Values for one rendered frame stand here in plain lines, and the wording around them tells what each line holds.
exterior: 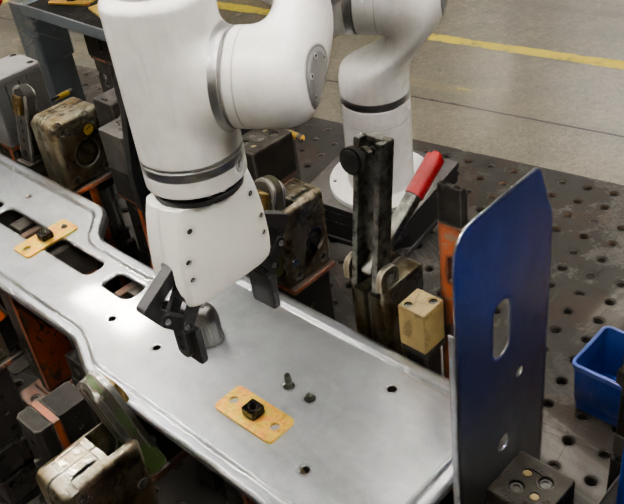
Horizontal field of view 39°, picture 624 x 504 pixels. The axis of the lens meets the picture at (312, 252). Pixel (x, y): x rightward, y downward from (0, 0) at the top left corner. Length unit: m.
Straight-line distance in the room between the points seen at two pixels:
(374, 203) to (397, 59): 0.55
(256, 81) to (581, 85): 3.12
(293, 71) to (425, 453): 0.39
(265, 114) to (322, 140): 1.32
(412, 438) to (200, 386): 0.23
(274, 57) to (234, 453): 0.41
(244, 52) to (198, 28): 0.04
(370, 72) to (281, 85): 0.82
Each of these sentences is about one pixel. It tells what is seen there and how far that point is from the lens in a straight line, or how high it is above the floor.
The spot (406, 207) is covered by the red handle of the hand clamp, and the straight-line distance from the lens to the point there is 0.95.
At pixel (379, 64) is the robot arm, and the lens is 1.42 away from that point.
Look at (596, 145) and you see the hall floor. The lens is 3.28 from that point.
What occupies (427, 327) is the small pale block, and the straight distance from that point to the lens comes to 0.89.
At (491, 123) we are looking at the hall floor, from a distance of 3.41.
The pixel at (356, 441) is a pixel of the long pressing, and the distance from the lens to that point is 0.85.
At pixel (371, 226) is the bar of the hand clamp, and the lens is 0.92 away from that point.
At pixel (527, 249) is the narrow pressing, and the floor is 1.28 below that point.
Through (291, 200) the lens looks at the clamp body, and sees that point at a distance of 1.06.
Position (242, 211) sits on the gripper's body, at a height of 1.24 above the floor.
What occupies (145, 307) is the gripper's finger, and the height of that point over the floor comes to 1.20.
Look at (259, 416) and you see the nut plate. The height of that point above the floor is 1.00.
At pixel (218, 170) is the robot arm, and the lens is 0.68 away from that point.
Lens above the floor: 1.64
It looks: 36 degrees down
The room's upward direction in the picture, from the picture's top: 9 degrees counter-clockwise
